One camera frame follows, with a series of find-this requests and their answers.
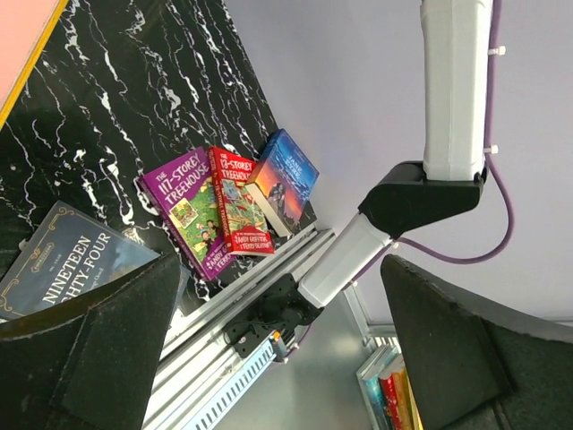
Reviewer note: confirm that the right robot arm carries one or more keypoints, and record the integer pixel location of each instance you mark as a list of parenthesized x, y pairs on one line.
[(448, 181)]

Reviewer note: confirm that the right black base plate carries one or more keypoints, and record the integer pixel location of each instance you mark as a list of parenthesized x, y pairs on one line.
[(280, 308)]

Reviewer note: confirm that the red 13-Storey Treehouse book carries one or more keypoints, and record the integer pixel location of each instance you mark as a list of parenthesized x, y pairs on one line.
[(243, 222)]

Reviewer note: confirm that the black marble pattern mat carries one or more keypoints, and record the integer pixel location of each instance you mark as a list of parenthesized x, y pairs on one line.
[(122, 88)]

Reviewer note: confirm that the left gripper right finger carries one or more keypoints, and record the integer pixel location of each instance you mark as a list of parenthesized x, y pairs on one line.
[(474, 363)]

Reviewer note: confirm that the blue pink yellow bookshelf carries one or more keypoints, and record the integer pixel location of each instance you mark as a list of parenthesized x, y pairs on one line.
[(25, 29)]

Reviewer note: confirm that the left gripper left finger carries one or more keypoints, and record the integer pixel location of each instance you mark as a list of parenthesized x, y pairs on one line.
[(90, 362)]

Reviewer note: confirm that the stack of books outside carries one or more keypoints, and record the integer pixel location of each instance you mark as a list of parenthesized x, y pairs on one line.
[(386, 389)]

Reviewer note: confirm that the aluminium mounting rail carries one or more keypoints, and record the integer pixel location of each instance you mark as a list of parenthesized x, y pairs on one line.
[(196, 359)]

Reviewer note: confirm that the white slotted cable duct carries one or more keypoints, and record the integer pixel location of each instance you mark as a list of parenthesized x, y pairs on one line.
[(233, 389)]

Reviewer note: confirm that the Nineteen Eighty-Four book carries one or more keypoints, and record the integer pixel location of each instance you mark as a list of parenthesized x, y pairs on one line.
[(69, 254)]

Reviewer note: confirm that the blue Jane Eyre book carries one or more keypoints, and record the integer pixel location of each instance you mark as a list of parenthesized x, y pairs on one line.
[(281, 182)]

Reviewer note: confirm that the purple 117-Storey Treehouse book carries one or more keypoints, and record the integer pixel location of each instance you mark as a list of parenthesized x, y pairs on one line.
[(182, 191)]

